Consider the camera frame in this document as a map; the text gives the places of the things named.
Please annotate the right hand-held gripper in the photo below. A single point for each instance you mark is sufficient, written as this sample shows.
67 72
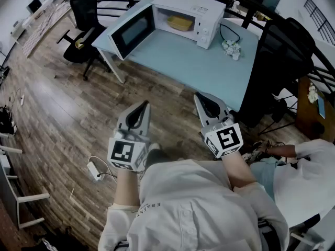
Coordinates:
225 138

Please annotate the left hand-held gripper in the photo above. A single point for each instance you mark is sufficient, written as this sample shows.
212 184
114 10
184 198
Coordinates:
123 150

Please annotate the yellow dish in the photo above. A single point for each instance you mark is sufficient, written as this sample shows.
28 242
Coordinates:
179 23

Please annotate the white microwave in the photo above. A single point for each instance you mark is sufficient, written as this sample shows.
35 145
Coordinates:
183 6

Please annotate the person's right forearm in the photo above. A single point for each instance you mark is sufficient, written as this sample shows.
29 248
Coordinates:
238 170

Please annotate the person's left forearm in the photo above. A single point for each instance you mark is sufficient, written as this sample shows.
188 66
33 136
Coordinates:
125 189

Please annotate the person's white shoe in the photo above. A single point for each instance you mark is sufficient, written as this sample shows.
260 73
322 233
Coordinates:
155 146

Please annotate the light blue table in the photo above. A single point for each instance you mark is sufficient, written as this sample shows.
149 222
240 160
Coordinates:
193 64

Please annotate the white power strip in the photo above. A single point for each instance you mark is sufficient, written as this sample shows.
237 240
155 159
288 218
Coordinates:
22 99
94 171

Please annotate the black mesh office chair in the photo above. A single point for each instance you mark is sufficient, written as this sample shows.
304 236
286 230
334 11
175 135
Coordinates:
282 59

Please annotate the brown wooden desk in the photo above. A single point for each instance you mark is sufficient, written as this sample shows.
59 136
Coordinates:
306 114

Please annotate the yellow item on chair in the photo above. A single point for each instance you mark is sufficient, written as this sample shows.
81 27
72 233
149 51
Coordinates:
79 44

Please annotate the person's white shirt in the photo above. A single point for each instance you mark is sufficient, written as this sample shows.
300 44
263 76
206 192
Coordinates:
188 208

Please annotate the small white flower bunch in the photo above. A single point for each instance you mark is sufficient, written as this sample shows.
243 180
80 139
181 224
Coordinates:
312 94

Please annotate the blue book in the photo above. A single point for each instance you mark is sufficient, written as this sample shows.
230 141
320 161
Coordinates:
321 107

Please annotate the black shoes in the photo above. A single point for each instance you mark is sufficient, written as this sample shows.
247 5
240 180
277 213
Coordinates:
6 121

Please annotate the white frame furniture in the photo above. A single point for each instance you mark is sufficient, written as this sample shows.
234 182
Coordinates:
18 200

